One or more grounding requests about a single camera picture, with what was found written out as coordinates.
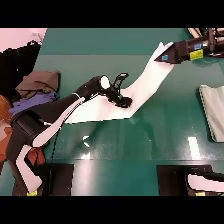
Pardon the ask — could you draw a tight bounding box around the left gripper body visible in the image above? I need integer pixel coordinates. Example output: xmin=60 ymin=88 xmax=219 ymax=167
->
xmin=105 ymin=85 xmax=134 ymax=109

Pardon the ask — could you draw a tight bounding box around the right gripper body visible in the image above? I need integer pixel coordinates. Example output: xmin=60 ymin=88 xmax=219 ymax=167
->
xmin=173 ymin=36 xmax=212 ymax=65

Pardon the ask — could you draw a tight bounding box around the white shirt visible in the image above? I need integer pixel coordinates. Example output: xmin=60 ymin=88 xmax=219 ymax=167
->
xmin=64 ymin=41 xmax=176 ymax=125

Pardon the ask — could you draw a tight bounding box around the pale grey garment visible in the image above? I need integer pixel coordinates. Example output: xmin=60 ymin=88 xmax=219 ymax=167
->
xmin=198 ymin=84 xmax=224 ymax=144

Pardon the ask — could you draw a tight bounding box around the brown garment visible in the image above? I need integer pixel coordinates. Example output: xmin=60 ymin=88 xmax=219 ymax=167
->
xmin=15 ymin=70 xmax=61 ymax=100

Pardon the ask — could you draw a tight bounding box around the purple garment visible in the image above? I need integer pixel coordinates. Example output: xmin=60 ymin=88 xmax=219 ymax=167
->
xmin=8 ymin=92 xmax=60 ymax=117

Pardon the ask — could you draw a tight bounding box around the black garment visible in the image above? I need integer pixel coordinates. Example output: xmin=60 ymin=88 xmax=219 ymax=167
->
xmin=0 ymin=40 xmax=43 ymax=103

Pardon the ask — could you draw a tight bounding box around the orange garment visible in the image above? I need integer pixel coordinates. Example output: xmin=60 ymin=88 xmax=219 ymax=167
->
xmin=0 ymin=94 xmax=46 ymax=174

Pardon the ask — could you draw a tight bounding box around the black cable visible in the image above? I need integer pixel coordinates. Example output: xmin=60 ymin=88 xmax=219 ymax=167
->
xmin=49 ymin=130 xmax=60 ymax=165

